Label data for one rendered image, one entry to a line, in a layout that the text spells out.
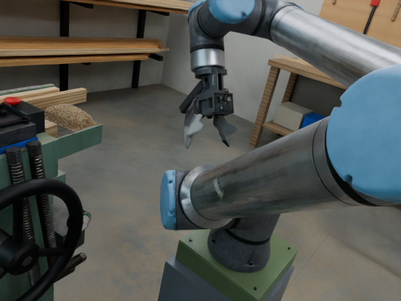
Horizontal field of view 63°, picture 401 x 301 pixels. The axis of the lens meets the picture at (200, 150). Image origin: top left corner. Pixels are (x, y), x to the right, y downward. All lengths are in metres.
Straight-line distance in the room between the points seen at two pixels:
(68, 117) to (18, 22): 2.58
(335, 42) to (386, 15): 2.87
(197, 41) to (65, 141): 0.41
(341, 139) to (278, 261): 0.77
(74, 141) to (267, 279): 0.64
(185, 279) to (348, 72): 0.71
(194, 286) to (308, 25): 0.73
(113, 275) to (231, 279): 0.89
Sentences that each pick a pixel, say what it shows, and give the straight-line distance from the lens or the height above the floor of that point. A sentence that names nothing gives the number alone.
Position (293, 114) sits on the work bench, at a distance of 3.27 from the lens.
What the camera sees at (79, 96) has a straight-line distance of 1.10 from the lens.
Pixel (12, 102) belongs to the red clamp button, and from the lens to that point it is 0.75.
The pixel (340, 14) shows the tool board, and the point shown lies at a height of 1.32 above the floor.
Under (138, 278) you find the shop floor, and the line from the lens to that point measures 1.73.
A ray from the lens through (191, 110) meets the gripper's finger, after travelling 0.84.
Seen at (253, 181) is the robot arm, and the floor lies 1.05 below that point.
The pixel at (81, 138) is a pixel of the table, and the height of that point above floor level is 0.88.
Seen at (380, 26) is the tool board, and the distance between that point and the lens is 3.49.
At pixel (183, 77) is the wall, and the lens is 4.51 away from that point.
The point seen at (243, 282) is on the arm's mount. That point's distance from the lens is 0.96.
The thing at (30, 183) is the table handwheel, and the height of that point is 0.95.
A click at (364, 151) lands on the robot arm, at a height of 1.19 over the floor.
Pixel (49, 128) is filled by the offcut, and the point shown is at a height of 0.93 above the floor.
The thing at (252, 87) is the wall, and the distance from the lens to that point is 3.94.
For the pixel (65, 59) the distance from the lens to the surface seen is 3.15.
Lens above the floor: 1.29
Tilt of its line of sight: 26 degrees down
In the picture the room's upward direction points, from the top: 12 degrees clockwise
